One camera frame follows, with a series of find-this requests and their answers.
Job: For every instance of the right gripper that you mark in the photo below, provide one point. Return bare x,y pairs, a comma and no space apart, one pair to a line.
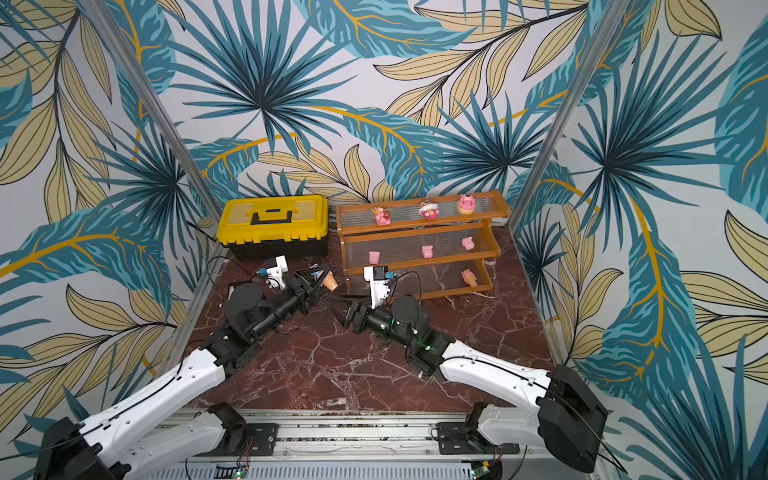
357,317

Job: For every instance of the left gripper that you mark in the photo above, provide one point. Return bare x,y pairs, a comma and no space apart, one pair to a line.
303,288

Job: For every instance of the pink yellow figure toy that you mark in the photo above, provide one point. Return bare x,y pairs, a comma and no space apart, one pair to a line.
382,216

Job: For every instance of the pink strawberry cake figure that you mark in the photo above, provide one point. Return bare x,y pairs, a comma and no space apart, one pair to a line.
429,210

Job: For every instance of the pink round pig figure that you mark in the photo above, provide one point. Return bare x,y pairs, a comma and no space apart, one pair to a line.
466,204

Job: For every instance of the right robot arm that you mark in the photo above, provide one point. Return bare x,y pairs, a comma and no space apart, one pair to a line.
554,409

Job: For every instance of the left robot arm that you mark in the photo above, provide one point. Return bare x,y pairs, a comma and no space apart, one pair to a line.
120,442

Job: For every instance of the yellow black toolbox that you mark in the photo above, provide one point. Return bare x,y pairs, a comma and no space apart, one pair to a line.
261,228

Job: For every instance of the orange clear plastic shelf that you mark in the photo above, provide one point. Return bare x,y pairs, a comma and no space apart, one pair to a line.
400,245

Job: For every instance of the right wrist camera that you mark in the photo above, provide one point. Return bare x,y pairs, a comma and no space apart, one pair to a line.
381,282

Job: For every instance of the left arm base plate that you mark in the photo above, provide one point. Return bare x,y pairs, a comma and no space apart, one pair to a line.
252,439

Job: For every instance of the aluminium mounting rail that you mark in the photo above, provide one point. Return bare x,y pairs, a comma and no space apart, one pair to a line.
297,444

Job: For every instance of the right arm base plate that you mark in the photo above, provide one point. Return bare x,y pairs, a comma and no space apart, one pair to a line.
468,438

